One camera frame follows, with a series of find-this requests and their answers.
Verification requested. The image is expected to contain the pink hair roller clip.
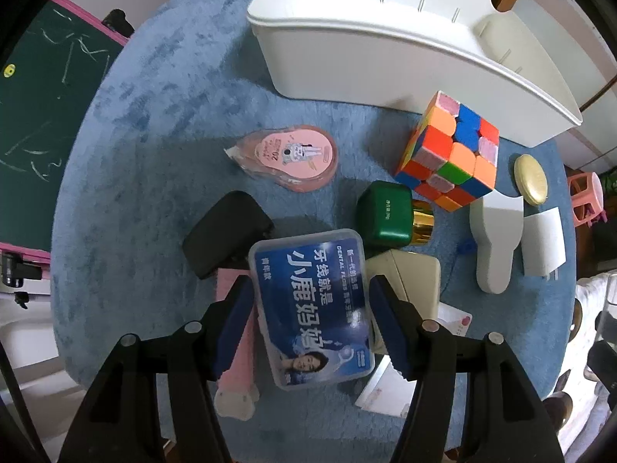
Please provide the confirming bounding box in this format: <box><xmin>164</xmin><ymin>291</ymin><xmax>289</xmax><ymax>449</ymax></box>
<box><xmin>212</xmin><ymin>267</ymin><xmax>261</xmax><ymax>421</ymax></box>

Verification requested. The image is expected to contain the colourful rubik's cube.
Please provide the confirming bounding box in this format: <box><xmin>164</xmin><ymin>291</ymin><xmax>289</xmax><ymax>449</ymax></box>
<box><xmin>394</xmin><ymin>91</ymin><xmax>500</xmax><ymax>212</ymax></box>

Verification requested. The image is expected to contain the gold round compact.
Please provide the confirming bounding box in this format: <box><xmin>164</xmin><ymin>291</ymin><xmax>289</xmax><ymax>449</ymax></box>
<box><xmin>514</xmin><ymin>154</ymin><xmax>548</xmax><ymax>206</ymax></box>

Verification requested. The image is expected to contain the white compact camera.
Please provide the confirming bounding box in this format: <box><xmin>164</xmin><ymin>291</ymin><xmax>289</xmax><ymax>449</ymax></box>
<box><xmin>354</xmin><ymin>303</ymin><xmax>473</xmax><ymax>418</ymax></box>

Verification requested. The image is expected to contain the blue dental floss box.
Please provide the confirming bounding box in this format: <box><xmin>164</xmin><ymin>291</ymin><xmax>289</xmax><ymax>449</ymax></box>
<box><xmin>248</xmin><ymin>229</ymin><xmax>374</xmax><ymax>391</ymax></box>

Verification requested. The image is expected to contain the black charger case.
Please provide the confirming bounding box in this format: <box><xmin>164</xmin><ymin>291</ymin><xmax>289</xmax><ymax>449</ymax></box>
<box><xmin>182</xmin><ymin>190</ymin><xmax>274</xmax><ymax>279</ymax></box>

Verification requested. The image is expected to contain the beige geometric box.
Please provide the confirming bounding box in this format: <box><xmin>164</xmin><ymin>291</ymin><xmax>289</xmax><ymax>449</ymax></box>
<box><xmin>364</xmin><ymin>248</ymin><xmax>443</xmax><ymax>356</ymax></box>

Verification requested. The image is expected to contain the green perfume bottle gold cap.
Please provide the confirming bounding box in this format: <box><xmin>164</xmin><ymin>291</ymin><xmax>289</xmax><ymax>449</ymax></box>
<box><xmin>356</xmin><ymin>181</ymin><xmax>435</xmax><ymax>249</ymax></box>

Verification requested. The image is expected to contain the pink correction tape dispenser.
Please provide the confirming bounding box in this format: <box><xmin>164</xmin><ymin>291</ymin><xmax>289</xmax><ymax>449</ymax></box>
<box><xmin>225</xmin><ymin>124</ymin><xmax>339</xmax><ymax>193</ymax></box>

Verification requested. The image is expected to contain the pink plastic stool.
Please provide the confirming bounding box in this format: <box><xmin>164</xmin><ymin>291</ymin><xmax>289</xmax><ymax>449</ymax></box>
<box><xmin>568</xmin><ymin>172</ymin><xmax>604</xmax><ymax>228</ymax></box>

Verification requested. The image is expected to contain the white power adapter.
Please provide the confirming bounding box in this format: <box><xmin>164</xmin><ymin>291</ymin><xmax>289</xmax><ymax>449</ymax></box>
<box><xmin>521</xmin><ymin>207</ymin><xmax>566</xmax><ymax>278</ymax></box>

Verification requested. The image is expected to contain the green chalkboard pink frame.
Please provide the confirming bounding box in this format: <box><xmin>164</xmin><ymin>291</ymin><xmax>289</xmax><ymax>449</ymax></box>
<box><xmin>0</xmin><ymin>0</ymin><xmax>126</xmax><ymax>252</ymax></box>

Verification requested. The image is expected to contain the white patterned bedding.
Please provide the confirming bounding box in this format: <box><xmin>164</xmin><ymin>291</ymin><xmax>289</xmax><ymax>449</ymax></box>
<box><xmin>548</xmin><ymin>271</ymin><xmax>616</xmax><ymax>462</ymax></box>

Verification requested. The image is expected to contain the blue plush table cloth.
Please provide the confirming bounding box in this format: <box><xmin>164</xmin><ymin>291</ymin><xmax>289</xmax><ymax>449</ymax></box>
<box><xmin>51</xmin><ymin>0</ymin><xmax>576</xmax><ymax>462</ymax></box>

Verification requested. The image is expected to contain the white plastic storage bin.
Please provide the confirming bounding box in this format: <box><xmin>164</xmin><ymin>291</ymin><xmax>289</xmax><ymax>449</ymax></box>
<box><xmin>247</xmin><ymin>0</ymin><xmax>583</xmax><ymax>147</ymax></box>

